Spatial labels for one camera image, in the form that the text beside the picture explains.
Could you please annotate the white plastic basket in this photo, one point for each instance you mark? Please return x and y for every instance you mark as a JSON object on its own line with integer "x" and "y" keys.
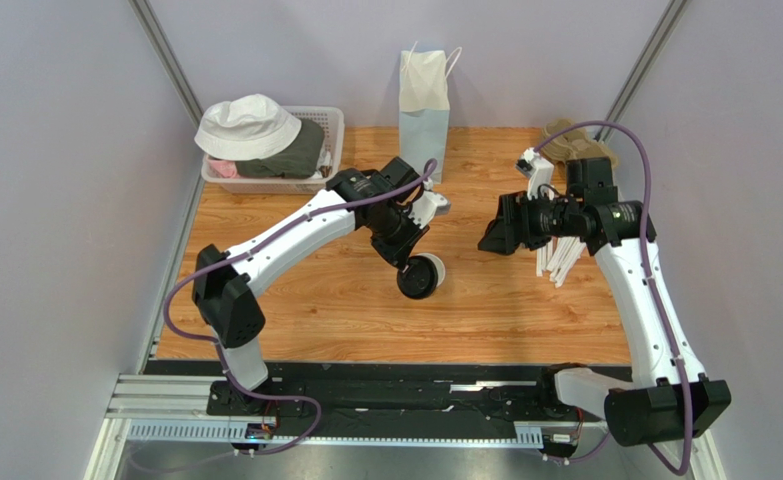
{"x": 332, "y": 121}

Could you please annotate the white bucket hat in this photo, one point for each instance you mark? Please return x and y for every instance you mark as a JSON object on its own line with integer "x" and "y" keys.
{"x": 249, "y": 128}

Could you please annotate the pink cloth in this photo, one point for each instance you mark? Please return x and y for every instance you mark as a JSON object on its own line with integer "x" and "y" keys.
{"x": 223, "y": 168}

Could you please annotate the bundle of wrapped straws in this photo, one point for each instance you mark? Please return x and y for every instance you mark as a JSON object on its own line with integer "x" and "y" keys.
{"x": 557, "y": 258}

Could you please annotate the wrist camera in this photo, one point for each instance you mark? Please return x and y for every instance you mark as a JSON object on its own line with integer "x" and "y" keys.
{"x": 429, "y": 205}
{"x": 536, "y": 169}

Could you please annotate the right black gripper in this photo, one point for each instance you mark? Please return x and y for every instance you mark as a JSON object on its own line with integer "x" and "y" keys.
{"x": 520, "y": 218}

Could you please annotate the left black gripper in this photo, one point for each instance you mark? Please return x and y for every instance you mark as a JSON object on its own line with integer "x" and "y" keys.
{"x": 398, "y": 255}

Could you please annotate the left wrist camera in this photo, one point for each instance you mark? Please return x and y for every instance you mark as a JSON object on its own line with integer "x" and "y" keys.
{"x": 429, "y": 205}

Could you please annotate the white paper bag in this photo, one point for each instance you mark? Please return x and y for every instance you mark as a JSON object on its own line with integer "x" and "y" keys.
{"x": 424, "y": 107}

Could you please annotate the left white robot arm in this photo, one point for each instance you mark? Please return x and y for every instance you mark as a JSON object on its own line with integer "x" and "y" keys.
{"x": 227, "y": 284}

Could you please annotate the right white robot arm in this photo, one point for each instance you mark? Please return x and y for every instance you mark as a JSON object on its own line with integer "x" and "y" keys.
{"x": 669, "y": 396}

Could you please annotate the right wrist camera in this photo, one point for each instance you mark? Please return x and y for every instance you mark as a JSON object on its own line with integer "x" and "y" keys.
{"x": 536, "y": 169}

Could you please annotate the cardboard cup carrier stack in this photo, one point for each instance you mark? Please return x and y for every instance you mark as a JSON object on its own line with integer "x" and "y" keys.
{"x": 577, "y": 145}

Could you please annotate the black coffee cup lid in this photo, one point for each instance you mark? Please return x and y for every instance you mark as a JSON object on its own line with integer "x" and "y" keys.
{"x": 416, "y": 280}

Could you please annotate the white paper coffee cup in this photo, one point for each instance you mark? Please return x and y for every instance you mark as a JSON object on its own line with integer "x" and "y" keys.
{"x": 438, "y": 265}

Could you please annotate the olive green cloth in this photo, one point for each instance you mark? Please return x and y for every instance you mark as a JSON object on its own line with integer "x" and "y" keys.
{"x": 299, "y": 160}

